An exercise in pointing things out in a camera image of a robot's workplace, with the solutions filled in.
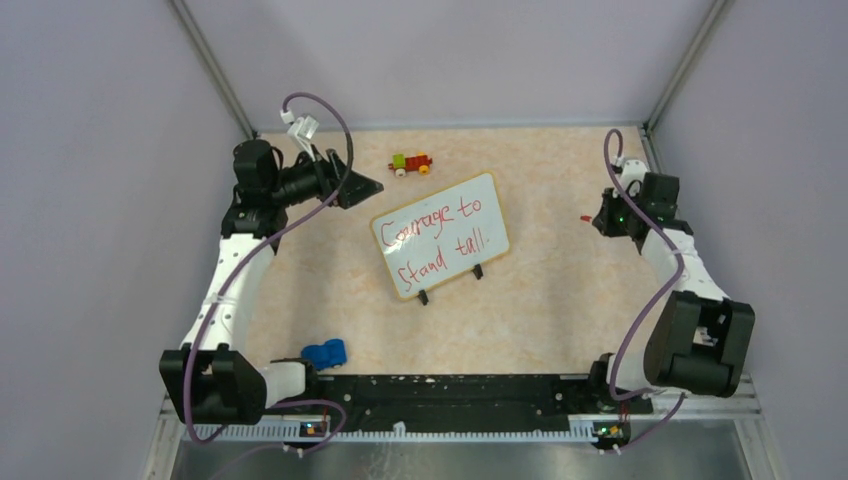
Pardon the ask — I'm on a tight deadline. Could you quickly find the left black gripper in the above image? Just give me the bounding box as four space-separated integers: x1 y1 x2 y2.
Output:
269 143 382 209

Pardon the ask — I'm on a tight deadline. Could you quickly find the white whiteboard yellow edge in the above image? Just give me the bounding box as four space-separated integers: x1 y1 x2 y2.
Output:
370 171 511 301

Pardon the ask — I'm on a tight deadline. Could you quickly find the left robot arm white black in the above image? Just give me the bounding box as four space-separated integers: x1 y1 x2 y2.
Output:
158 139 384 426

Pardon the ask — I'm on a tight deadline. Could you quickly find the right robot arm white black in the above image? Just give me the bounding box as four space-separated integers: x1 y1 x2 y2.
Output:
592 161 756 398

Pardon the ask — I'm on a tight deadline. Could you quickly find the red green brick toy car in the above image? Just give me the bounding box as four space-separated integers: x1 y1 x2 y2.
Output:
387 153 433 178

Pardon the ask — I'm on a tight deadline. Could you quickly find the blue toy car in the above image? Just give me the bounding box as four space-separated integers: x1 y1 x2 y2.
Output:
301 338 348 371

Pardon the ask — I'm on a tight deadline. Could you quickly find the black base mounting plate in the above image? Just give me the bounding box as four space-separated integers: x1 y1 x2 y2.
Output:
258 374 652 436

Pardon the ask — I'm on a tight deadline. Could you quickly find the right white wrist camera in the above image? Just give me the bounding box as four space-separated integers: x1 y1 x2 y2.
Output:
612 157 650 198

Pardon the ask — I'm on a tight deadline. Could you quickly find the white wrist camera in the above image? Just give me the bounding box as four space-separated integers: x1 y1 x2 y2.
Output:
280 109 319 160
612 157 650 198

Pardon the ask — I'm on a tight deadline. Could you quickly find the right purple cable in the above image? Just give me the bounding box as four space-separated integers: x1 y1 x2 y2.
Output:
599 128 688 455

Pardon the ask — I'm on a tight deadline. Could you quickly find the purple cable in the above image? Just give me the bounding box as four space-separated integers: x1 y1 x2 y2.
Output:
182 91 356 458
599 128 688 455

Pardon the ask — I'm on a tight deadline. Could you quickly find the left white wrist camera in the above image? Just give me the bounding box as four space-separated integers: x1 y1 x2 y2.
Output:
280 109 319 160

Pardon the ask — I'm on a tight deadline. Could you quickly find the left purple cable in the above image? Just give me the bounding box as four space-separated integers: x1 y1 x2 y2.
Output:
182 91 356 458

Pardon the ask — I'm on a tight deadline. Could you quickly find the aluminium frame rail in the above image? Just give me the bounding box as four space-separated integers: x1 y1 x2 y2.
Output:
143 373 785 479

